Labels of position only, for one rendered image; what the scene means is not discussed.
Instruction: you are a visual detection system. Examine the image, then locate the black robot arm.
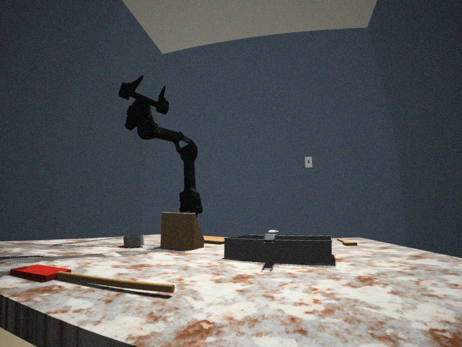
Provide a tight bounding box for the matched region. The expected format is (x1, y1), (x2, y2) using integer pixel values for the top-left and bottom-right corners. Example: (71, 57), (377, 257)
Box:
(124, 100), (203, 218)

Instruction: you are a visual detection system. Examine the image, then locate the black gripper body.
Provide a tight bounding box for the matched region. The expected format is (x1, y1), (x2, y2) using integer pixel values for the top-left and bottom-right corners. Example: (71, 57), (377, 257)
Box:
(118, 82), (169, 115)

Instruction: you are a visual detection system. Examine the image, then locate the grey long-handled pan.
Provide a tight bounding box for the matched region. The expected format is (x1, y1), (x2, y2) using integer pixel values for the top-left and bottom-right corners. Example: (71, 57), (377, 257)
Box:
(53, 234), (144, 247)

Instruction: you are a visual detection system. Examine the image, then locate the red spatula with wooden handle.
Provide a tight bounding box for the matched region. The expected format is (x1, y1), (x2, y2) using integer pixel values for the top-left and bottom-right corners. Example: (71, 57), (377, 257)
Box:
(10, 264), (175, 293)

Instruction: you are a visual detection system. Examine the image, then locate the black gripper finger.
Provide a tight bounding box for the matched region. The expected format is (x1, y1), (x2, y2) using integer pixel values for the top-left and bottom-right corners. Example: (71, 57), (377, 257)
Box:
(125, 75), (144, 95)
(158, 86), (166, 108)

